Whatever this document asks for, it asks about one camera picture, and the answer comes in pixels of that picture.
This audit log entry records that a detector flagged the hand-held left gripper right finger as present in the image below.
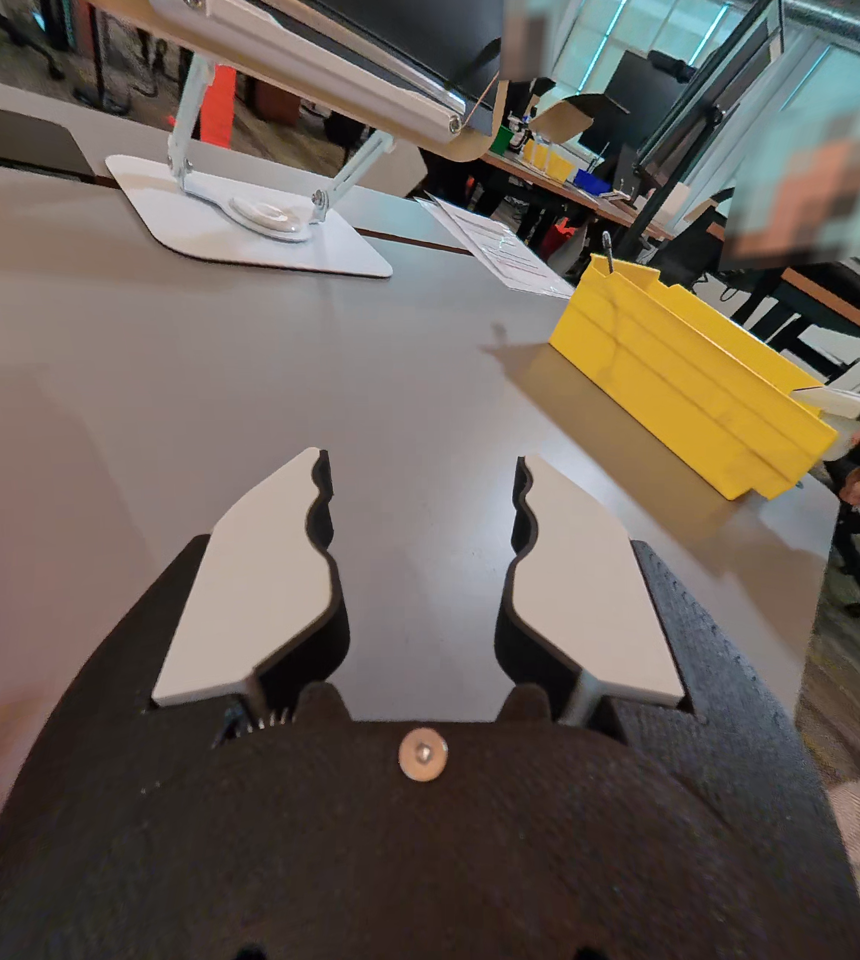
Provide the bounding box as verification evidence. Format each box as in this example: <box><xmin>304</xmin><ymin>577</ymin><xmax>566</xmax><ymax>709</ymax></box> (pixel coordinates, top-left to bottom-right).
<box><xmin>495</xmin><ymin>453</ymin><xmax>687</xmax><ymax>727</ymax></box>

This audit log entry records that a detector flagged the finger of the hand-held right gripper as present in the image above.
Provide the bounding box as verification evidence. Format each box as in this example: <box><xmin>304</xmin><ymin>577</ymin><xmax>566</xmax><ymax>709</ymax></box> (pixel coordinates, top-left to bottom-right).
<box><xmin>793</xmin><ymin>384</ymin><xmax>860</xmax><ymax>421</ymax></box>

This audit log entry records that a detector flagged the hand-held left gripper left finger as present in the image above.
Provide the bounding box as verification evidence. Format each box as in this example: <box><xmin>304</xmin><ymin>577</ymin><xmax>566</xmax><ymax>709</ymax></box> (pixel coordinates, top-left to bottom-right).
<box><xmin>152</xmin><ymin>447</ymin><xmax>350</xmax><ymax>710</ymax></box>

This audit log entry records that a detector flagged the grey desk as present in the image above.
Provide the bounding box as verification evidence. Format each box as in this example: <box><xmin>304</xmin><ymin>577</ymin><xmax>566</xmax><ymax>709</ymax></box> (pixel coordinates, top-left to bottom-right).
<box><xmin>0</xmin><ymin>71</ymin><xmax>843</xmax><ymax>849</ymax></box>

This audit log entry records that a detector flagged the black desk mat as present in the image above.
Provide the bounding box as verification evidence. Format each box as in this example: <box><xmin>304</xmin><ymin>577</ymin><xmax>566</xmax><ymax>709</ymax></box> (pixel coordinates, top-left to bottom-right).
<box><xmin>0</xmin><ymin>96</ymin><xmax>97</xmax><ymax>180</ymax></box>

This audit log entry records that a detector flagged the yellow plastic bin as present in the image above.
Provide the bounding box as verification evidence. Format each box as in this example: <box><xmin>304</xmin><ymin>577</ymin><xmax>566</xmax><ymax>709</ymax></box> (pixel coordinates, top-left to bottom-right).
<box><xmin>548</xmin><ymin>253</ymin><xmax>839</xmax><ymax>502</ymax></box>

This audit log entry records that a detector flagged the wooden background table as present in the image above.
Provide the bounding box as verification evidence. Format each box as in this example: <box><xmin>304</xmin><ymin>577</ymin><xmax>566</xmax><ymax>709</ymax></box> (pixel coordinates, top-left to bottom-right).
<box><xmin>482</xmin><ymin>146</ymin><xmax>860</xmax><ymax>354</ymax></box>

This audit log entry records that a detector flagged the laminated paper sheet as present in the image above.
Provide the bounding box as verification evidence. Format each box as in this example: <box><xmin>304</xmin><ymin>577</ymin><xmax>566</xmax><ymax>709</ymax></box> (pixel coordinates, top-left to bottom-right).
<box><xmin>415</xmin><ymin>195</ymin><xmax>577</xmax><ymax>297</ymax></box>

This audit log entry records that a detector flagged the black monitor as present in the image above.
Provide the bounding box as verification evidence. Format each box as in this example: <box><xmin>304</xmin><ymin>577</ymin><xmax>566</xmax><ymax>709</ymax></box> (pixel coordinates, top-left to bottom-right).
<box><xmin>578</xmin><ymin>48</ymin><xmax>693</xmax><ymax>162</ymax></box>

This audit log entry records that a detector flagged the small yellow bin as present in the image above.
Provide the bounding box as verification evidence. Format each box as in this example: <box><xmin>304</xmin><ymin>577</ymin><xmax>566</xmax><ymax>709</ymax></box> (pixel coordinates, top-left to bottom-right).
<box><xmin>523</xmin><ymin>138</ymin><xmax>577</xmax><ymax>185</ymax></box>

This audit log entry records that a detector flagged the brown cardboard box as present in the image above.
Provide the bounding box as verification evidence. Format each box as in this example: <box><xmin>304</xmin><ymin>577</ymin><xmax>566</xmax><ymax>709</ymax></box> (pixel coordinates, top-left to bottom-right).
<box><xmin>531</xmin><ymin>91</ymin><xmax>629</xmax><ymax>145</ymax></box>

